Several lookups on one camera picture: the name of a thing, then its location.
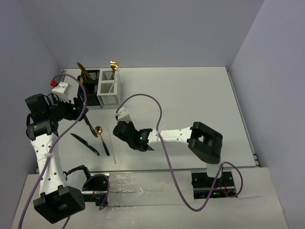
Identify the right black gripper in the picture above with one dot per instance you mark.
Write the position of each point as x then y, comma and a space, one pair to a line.
130, 124

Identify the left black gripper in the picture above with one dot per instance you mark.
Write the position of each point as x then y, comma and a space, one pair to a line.
73, 114

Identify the gold knife green handle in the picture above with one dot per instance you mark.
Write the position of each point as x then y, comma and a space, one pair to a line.
83, 70

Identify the gold fork green handle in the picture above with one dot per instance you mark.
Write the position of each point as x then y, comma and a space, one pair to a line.
113, 67
117, 65

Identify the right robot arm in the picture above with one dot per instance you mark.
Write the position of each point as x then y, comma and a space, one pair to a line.
202, 140

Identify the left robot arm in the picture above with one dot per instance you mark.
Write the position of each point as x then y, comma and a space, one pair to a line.
57, 199

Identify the black knife upper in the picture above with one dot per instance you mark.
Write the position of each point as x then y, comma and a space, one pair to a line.
90, 126

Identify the black knife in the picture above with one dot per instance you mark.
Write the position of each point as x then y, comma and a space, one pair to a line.
90, 126
84, 142

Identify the black utensil caddy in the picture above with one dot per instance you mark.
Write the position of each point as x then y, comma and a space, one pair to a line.
91, 87

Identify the black knife lower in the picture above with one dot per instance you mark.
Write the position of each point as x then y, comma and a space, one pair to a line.
84, 142

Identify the white utensil caddy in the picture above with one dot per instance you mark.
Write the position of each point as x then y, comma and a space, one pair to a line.
109, 88

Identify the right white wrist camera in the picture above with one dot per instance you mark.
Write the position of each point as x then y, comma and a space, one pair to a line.
122, 115

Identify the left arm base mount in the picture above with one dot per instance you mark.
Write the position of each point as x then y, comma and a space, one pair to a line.
96, 190

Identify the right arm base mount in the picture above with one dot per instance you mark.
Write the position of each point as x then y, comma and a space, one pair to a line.
223, 188

